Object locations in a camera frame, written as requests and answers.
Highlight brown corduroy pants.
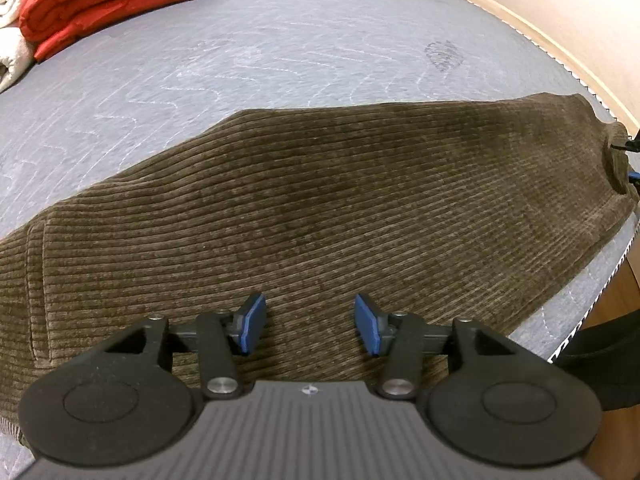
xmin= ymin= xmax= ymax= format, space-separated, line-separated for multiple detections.
xmin=1 ymin=93 xmax=638 ymax=434

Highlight cream folded blanket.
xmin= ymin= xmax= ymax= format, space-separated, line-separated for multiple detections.
xmin=0 ymin=0 xmax=34 ymax=91

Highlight grey bed mattress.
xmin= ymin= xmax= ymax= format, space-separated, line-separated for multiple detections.
xmin=1 ymin=0 xmax=637 ymax=479

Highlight wooden bed frame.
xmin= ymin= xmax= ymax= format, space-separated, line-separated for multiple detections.
xmin=468 ymin=0 xmax=639 ymax=134

